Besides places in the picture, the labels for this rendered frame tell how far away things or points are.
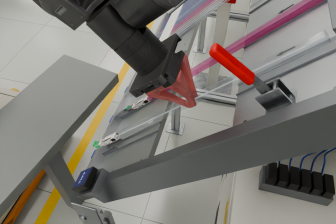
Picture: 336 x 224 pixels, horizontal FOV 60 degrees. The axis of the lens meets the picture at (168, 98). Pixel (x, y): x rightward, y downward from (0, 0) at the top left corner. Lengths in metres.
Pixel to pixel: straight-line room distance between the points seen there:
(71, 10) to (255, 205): 0.59
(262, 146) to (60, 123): 0.69
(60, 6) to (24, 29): 2.16
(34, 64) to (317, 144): 1.97
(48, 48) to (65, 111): 1.34
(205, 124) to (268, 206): 0.94
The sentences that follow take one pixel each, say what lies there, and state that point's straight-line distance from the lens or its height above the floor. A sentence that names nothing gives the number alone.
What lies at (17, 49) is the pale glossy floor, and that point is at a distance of 2.35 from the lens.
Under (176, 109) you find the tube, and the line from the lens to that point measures 0.49.
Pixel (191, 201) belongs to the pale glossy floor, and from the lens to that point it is 1.41.
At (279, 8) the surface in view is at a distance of 0.54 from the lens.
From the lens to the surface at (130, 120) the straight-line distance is 0.69.
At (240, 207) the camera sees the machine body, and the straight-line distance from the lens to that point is 0.75.
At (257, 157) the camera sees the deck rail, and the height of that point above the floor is 0.98.
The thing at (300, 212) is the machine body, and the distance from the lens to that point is 0.79.
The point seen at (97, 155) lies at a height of 0.73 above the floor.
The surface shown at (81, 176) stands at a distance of 0.59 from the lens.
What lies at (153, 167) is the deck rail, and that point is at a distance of 0.46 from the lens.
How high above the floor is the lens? 1.30
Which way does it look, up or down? 48 degrees down
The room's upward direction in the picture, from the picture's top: straight up
